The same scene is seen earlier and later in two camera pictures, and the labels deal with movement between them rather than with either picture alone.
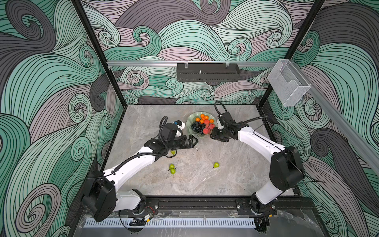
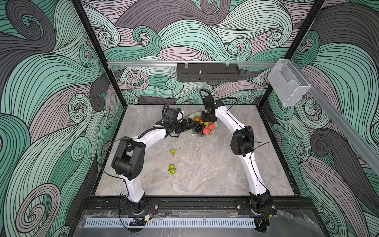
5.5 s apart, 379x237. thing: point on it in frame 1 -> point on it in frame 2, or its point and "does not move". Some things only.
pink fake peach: [206, 131] does not move
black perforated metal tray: [208, 72] does not move
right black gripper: [214, 135] -> [204, 118]
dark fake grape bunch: [198, 127] does not move
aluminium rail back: [190, 62] does not move
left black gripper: [190, 145] -> [184, 127]
